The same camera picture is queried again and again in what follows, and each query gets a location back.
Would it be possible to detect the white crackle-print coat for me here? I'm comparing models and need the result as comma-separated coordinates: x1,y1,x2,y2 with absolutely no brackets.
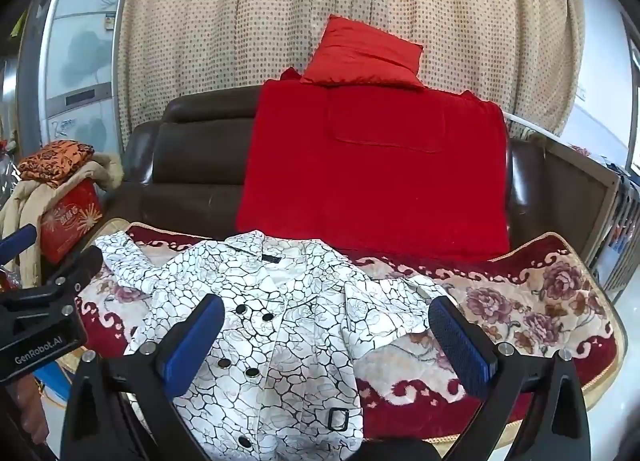
96,231,442,460

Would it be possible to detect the person's left hand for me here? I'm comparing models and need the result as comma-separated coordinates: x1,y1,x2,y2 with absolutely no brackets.
15,374,49,445

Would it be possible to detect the beige fur-trimmed coat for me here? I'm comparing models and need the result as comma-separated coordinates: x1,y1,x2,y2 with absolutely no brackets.
1,154,124,288

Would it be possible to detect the red gift box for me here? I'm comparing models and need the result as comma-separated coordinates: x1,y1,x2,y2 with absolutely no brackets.
40,178,102,265

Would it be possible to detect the orange black patterned cloth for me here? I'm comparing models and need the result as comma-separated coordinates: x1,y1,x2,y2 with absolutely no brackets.
17,140,94,188

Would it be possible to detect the dark brown leather sofa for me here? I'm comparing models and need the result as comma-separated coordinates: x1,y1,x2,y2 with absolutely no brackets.
104,86,620,263

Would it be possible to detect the silver refrigerator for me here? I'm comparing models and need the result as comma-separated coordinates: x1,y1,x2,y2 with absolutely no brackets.
16,0,125,156

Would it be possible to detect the white radiator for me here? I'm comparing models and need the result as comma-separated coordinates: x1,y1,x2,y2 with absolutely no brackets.
589,163,639,303

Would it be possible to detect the red folded quilt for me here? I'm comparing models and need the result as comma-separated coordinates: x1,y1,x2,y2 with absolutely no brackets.
236,79,510,259

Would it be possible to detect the red pillow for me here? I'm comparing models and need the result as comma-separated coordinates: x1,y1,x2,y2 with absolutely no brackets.
300,15,423,88

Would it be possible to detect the beige dotted curtain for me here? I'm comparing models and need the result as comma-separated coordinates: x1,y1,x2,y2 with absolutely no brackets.
116,0,585,136

